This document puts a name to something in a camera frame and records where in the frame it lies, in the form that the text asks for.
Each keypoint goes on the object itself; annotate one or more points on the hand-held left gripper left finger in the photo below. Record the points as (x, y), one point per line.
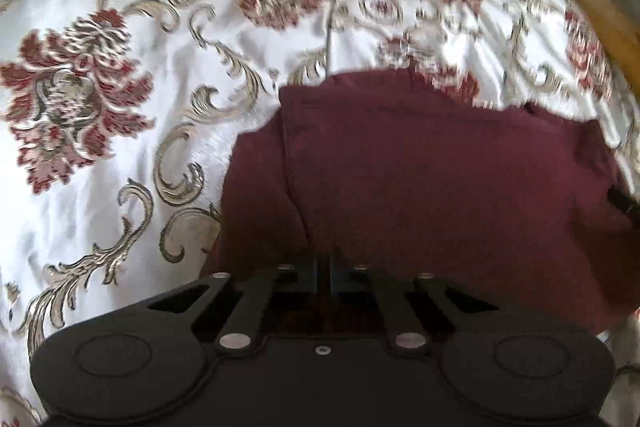
(300, 281)

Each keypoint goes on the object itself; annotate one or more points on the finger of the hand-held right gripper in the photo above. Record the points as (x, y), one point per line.
(626, 202)

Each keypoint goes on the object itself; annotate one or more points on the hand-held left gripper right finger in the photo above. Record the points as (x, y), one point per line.
(351, 283)

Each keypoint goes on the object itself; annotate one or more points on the maroon long-sleeved shirt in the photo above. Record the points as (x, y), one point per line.
(425, 182)

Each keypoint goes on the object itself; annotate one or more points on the floral white satin blanket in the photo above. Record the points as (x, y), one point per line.
(125, 107)

